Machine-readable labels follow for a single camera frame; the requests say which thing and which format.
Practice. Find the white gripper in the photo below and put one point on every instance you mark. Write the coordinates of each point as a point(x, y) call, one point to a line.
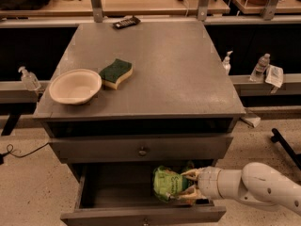
point(209, 182)

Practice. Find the green rice chip bag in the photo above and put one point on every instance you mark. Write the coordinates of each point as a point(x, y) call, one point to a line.
point(168, 185)

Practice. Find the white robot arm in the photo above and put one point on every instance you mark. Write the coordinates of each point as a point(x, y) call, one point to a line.
point(256, 185)

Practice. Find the closed upper drawer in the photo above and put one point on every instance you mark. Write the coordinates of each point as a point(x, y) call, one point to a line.
point(73, 150)

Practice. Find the open lower drawer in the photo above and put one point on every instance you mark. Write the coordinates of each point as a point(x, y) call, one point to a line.
point(121, 194)

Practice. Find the grey drawer cabinet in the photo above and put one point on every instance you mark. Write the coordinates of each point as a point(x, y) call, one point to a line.
point(178, 87)

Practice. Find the white floor block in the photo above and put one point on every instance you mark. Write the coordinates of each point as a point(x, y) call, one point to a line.
point(251, 118)

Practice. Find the black metal leg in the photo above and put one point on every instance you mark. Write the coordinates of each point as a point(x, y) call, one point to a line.
point(278, 138)

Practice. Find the right pump bottle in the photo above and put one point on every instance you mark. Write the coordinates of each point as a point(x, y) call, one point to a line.
point(226, 62)

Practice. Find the clear water bottle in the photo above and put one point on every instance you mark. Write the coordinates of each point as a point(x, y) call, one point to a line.
point(260, 68)

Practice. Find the white paper packet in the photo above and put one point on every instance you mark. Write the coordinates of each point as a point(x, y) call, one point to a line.
point(274, 76)

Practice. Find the green yellow sponge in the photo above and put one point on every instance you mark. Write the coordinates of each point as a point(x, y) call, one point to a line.
point(115, 73)

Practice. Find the white paper bowl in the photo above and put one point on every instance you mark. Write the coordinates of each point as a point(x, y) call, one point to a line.
point(75, 87)

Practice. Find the black remote control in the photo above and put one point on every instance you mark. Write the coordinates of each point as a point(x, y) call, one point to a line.
point(126, 23)

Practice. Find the left hand sanitizer bottle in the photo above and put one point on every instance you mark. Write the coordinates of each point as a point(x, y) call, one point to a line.
point(29, 80)

